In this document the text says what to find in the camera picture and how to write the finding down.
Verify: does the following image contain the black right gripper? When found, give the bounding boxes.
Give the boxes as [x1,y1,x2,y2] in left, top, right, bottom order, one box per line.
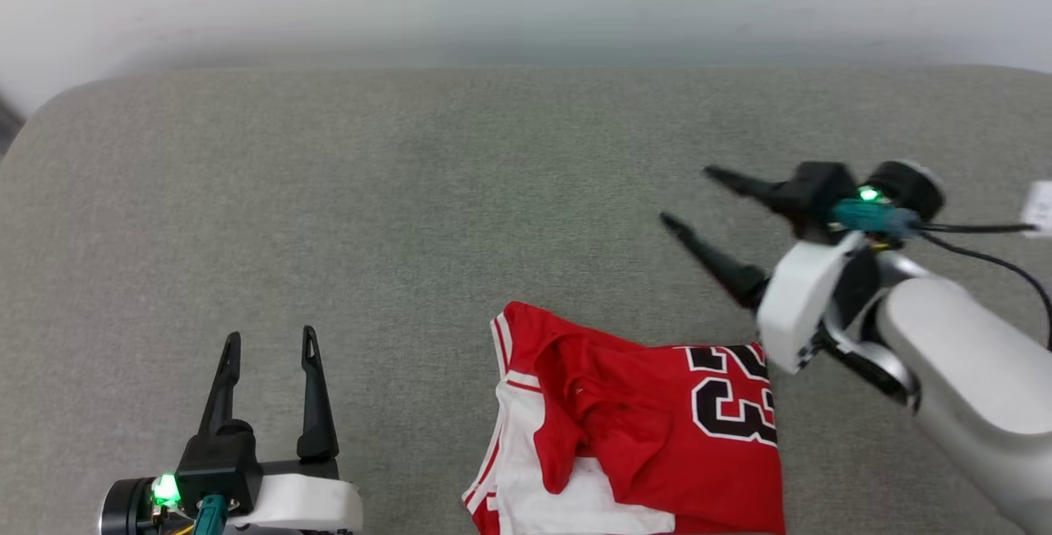
[660,159,946,340]

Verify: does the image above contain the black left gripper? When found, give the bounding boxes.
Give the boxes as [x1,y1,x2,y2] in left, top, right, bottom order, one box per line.
[98,325,340,535]

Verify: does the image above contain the red basketball jersey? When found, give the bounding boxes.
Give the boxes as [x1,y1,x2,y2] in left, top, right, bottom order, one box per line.
[461,301,787,535]

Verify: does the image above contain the teal left cable connector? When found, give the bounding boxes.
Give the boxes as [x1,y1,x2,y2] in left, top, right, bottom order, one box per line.
[192,495,228,535]

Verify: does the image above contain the teal cable connector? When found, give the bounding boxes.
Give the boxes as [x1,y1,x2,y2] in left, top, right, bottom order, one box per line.
[831,196,921,239]
[192,495,228,535]

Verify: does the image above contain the teal right cable connector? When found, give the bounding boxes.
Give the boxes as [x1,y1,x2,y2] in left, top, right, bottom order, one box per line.
[831,196,921,239]

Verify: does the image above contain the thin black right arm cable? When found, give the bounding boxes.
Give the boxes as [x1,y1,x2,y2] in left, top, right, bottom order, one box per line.
[919,232,1052,352]

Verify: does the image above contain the white cable label tag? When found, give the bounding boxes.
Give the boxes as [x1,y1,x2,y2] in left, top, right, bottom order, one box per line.
[1021,181,1052,239]

